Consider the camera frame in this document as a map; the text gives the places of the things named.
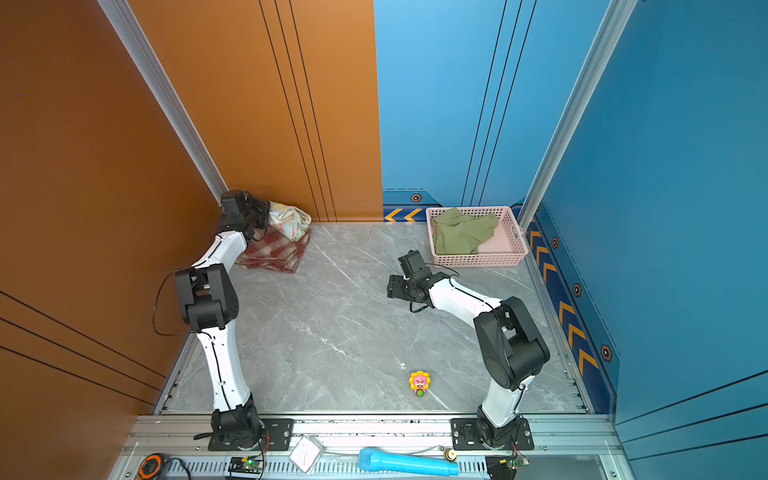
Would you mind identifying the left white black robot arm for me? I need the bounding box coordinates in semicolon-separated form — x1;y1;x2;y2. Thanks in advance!
174;190;269;451

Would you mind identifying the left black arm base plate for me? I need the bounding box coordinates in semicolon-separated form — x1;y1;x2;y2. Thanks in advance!
208;418;294;452

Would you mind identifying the left green circuit board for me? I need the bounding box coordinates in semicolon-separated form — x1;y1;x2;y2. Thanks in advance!
227;456;266;479

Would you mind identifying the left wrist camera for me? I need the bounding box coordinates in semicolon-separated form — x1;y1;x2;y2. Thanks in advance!
220;190;251;222

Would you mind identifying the floral pastel skirt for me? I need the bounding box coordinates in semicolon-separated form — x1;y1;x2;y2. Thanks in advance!
269;202;312;242

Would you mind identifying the yellow sunflower toy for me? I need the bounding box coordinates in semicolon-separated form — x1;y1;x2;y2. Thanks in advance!
408;371;431;398

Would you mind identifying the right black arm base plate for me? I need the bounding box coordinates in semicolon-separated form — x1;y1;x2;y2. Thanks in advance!
450;416;535;451

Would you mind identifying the pink perforated plastic basket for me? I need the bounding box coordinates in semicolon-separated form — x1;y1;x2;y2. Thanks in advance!
426;206;530;267

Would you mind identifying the white square card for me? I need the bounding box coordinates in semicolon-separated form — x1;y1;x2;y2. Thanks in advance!
289;436;325;473

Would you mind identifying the red plaid skirt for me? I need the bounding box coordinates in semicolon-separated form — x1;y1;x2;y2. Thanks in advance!
236;230;311;274

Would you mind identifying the olive green skirt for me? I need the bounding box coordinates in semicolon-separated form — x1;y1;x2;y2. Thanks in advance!
432;208;498;255

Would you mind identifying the cyan toy microphone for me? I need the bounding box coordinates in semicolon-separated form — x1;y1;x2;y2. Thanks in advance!
358;448;460;477

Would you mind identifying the green circuit board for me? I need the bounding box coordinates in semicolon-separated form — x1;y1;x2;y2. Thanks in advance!
227;456;266;479
500;453;530;470

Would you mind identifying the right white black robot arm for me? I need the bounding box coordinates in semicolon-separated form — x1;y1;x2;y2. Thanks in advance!
386;250;550;451

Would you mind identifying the orange black tape measure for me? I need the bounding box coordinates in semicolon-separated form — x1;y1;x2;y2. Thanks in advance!
136;453;167;480

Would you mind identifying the right green circuit board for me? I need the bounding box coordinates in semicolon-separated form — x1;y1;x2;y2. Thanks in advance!
500;453;530;470

